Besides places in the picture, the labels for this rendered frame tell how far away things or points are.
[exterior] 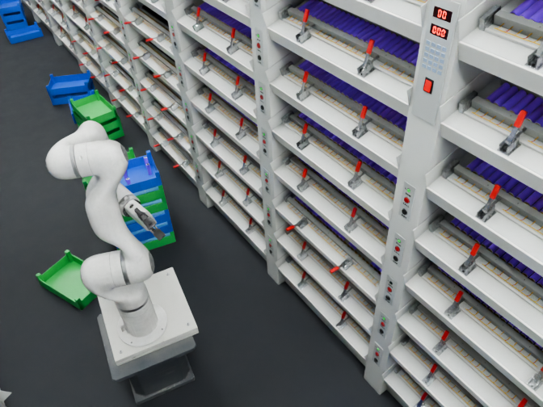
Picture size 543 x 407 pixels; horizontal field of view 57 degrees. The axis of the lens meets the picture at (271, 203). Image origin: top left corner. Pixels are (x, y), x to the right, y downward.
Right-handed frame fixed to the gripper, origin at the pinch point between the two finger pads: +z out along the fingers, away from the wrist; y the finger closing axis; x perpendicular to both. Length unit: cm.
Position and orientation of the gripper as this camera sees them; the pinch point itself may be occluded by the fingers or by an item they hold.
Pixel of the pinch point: (156, 230)
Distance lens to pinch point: 185.8
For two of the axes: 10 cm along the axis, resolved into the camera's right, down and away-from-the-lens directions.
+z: 7.1, 5.3, -4.6
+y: 1.7, 5.1, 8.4
